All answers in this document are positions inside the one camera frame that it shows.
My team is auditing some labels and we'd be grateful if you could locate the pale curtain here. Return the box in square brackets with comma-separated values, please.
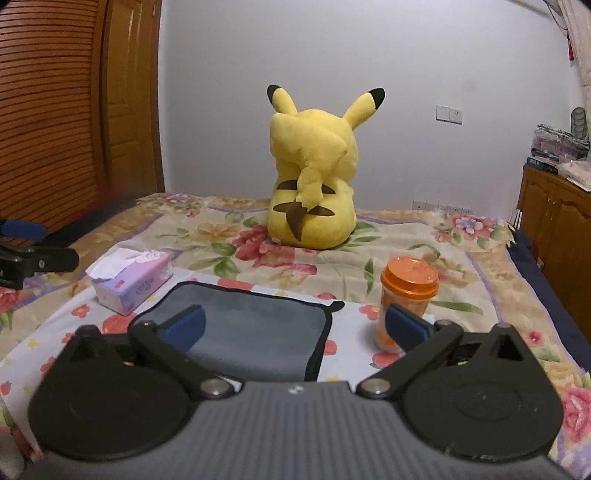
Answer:
[558, 0, 591, 88]

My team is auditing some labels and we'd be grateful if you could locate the white bag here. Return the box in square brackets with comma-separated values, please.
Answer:
[558, 158, 591, 193]

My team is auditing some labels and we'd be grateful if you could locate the grey towel with black edge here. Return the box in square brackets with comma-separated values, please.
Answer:
[128, 281, 345, 383]

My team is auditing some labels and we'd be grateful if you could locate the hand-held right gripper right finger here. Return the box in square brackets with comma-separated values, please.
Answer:
[355, 303, 539, 400]

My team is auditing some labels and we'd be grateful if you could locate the white floral sheet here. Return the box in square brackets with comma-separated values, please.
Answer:
[0, 270, 444, 462]

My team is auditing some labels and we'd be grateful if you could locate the wooden wardrobe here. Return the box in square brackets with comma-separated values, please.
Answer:
[0, 0, 166, 234]

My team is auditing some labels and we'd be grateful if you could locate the purple tissue box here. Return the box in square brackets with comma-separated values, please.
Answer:
[87, 248, 174, 316]

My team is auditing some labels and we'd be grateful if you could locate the wooden cabinet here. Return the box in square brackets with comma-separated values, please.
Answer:
[516, 164, 591, 298]

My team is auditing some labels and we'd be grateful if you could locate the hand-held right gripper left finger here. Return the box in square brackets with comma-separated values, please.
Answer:
[56, 304, 236, 401]

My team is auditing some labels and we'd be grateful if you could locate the yellow plush toy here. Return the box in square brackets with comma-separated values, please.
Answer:
[266, 84, 386, 250]

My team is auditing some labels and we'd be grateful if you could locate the clutter on cabinet top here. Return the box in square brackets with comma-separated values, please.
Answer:
[531, 123, 591, 162]

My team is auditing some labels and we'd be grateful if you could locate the wall socket strip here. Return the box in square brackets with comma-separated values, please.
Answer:
[412, 199, 476, 216]

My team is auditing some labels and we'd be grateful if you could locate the stack of books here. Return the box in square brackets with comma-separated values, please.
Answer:
[526, 156, 560, 175]

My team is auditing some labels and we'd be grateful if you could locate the dark blue bed sheet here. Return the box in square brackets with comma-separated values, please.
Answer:
[507, 228, 591, 372]

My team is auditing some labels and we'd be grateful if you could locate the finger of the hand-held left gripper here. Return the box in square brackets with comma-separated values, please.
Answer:
[0, 218, 49, 244]
[0, 244, 80, 291]

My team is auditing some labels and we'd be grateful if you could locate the orange lidded cup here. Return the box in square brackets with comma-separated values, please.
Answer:
[375, 256, 440, 354]

